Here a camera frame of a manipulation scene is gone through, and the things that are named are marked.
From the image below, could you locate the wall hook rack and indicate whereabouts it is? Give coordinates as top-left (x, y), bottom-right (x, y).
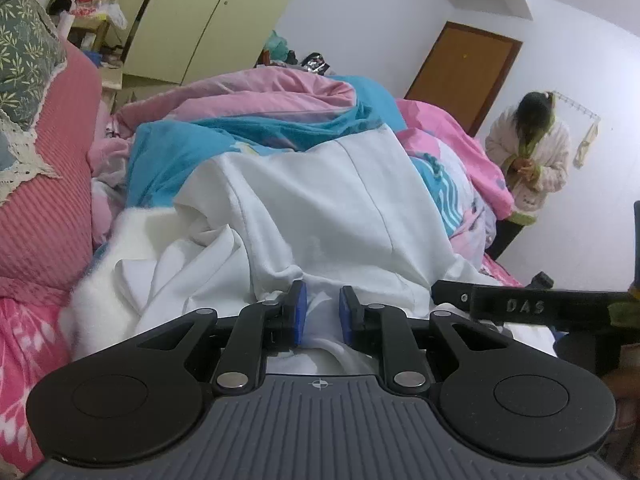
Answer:
top-left (552, 91), bottom-right (602, 123)

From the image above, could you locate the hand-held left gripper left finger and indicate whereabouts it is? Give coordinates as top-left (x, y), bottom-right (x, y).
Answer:
top-left (137, 280), bottom-right (308, 396)

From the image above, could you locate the wooden bedside table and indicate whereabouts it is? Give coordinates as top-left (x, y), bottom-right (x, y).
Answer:
top-left (65, 15), bottom-right (126, 92)

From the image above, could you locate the hanging cream cloth bag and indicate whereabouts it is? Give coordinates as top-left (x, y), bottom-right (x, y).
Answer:
top-left (572, 119), bottom-right (601, 168)

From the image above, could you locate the black shiny bag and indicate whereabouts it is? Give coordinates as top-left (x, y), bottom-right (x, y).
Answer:
top-left (300, 52), bottom-right (333, 76)

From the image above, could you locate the white plastic bag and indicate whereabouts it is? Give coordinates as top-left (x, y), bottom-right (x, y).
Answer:
top-left (70, 0), bottom-right (128, 28)

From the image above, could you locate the pink printed bed sheet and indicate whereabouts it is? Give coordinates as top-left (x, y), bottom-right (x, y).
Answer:
top-left (0, 252), bottom-right (526, 476)

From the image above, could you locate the brown wooden door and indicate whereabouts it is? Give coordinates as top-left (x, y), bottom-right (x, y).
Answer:
top-left (404, 21), bottom-right (523, 138)

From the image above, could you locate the grey floral pillow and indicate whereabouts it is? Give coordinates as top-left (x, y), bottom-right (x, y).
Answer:
top-left (0, 0), bottom-right (68, 206)

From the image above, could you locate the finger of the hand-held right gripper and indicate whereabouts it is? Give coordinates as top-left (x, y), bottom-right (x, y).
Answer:
top-left (431, 280), bottom-right (473, 317)

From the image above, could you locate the pink quilt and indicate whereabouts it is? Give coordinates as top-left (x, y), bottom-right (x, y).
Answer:
top-left (87, 65), bottom-right (516, 261)

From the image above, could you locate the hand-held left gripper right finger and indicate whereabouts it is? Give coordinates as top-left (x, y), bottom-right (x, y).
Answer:
top-left (339, 285), bottom-right (507, 396)

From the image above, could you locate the green plastic bag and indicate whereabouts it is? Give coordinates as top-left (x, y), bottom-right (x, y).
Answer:
top-left (262, 30), bottom-right (291, 63)

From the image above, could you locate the cream wardrobe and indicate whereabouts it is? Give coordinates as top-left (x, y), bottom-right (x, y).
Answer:
top-left (87, 0), bottom-right (316, 86)

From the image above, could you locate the teal fleece blanket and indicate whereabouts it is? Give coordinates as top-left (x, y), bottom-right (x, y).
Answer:
top-left (125, 85), bottom-right (408, 211)

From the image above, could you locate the white garment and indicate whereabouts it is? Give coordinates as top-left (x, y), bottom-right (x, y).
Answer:
top-left (112, 125), bottom-right (481, 361)

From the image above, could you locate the pink ribbed cushion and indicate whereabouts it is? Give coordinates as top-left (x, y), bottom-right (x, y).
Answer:
top-left (0, 35), bottom-right (103, 306)

